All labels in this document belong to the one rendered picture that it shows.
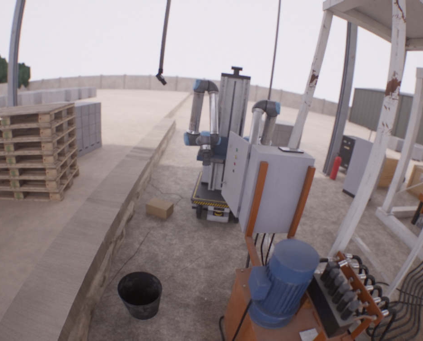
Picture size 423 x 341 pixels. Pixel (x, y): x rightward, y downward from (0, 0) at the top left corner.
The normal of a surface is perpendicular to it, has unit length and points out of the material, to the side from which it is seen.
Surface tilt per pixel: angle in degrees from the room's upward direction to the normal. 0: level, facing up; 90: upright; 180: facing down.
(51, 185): 90
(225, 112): 90
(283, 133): 90
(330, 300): 0
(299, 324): 0
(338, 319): 0
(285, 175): 90
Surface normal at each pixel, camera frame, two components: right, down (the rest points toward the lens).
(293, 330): 0.11, -0.92
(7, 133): 0.24, 0.38
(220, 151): -0.07, 0.36
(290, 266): -0.14, -0.76
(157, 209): -0.31, 0.32
